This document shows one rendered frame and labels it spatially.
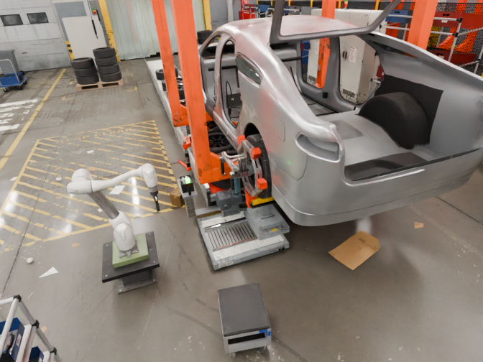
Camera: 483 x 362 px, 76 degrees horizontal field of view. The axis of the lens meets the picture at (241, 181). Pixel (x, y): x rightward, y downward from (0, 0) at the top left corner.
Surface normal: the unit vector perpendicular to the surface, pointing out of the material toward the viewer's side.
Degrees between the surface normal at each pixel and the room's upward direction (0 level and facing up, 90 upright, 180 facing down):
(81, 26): 90
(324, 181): 89
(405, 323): 0
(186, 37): 90
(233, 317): 0
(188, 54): 90
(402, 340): 0
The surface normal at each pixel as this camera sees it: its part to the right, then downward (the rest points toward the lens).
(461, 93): -0.90, -0.09
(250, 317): -0.05, -0.85
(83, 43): 0.34, 0.48
